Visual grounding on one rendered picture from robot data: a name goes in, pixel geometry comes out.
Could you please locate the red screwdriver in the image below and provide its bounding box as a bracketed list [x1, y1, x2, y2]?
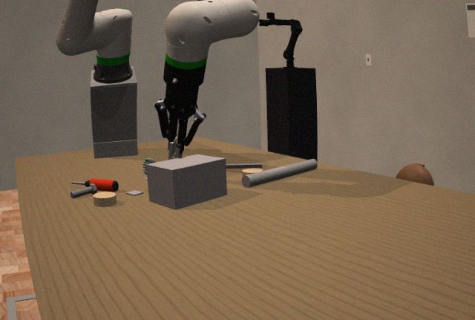
[71, 179, 119, 192]

